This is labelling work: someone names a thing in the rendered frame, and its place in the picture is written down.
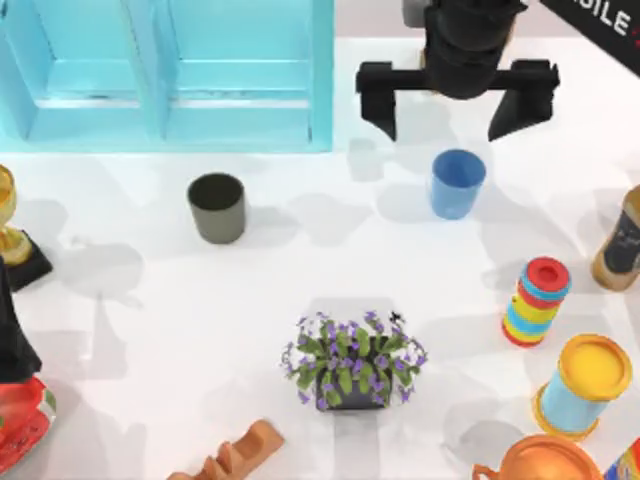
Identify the blue cup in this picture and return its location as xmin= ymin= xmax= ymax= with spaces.
xmin=430 ymin=148 xmax=488 ymax=221

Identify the tan bottle with black label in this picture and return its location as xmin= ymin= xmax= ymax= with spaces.
xmin=590 ymin=184 xmax=640 ymax=292

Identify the olive grey cup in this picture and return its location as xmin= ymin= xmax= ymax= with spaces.
xmin=187 ymin=172 xmax=247 ymax=246

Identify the stack of coloured rings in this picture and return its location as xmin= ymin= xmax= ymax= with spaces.
xmin=501 ymin=256 xmax=573 ymax=348

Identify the light blue rack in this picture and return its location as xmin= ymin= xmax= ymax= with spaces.
xmin=0 ymin=0 xmax=336 ymax=153

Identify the purple flower plant pot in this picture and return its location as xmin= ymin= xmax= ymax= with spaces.
xmin=280 ymin=309 xmax=429 ymax=412

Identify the yellow and blue can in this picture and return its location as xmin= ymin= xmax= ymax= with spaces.
xmin=533 ymin=333 xmax=634 ymax=443

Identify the copper trophy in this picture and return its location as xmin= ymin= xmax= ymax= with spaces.
xmin=472 ymin=433 xmax=605 ymax=480

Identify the gold trophy with black base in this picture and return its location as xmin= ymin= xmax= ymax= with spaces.
xmin=0 ymin=164 xmax=54 ymax=294

